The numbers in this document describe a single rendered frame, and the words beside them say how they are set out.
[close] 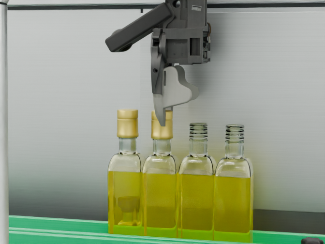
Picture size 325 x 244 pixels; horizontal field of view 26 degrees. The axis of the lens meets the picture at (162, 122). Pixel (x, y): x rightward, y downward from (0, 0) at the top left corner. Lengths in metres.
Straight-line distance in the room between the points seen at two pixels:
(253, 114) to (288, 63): 0.10
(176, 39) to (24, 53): 0.38
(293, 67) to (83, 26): 0.39
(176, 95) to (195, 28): 0.11
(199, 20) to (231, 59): 0.16
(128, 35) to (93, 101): 0.25
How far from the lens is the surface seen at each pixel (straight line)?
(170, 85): 1.08
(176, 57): 1.08
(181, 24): 1.09
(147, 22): 1.09
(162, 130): 1.10
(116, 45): 1.10
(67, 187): 1.35
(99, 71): 1.30
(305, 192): 1.23
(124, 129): 1.12
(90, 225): 1.22
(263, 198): 1.24
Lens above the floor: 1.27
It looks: 7 degrees down
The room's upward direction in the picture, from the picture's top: straight up
